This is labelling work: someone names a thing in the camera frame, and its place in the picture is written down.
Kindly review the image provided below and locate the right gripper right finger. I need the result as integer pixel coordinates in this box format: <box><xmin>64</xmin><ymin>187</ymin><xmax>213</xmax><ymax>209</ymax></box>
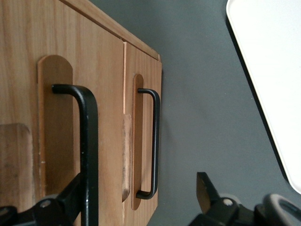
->
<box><xmin>190</xmin><ymin>171</ymin><xmax>256</xmax><ymax>226</ymax></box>

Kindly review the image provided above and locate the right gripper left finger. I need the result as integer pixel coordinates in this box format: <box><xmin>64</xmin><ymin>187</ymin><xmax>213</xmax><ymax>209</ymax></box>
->
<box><xmin>16</xmin><ymin>174</ymin><xmax>82</xmax><ymax>226</ymax></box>

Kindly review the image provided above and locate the white rectangular tray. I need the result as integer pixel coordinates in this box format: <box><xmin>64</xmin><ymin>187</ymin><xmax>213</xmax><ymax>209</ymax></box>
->
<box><xmin>225</xmin><ymin>0</ymin><xmax>301</xmax><ymax>195</ymax></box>

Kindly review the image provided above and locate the black metal drawer handle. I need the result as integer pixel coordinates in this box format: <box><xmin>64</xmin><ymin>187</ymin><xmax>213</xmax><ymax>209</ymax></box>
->
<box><xmin>135</xmin><ymin>88</ymin><xmax>161</xmax><ymax>200</ymax></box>
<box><xmin>51</xmin><ymin>84</ymin><xmax>99</xmax><ymax>226</ymax></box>

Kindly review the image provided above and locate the wooden two-drawer cabinet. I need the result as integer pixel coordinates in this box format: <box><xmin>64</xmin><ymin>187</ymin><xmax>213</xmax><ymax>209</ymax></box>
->
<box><xmin>58</xmin><ymin>0</ymin><xmax>161</xmax><ymax>61</ymax></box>

